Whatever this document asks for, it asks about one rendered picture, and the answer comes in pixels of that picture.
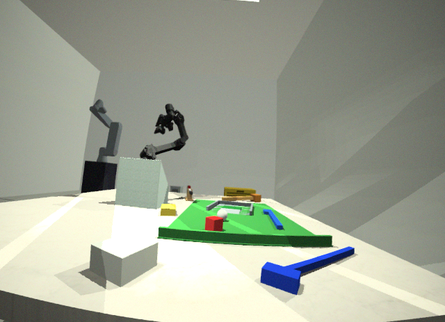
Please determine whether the white golf ball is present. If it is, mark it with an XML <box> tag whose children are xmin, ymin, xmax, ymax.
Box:
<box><xmin>217</xmin><ymin>209</ymin><xmax>228</xmax><ymax>220</ymax></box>

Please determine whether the red cube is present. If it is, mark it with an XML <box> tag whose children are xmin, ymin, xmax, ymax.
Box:
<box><xmin>205</xmin><ymin>216</ymin><xmax>223</xmax><ymax>232</ymax></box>

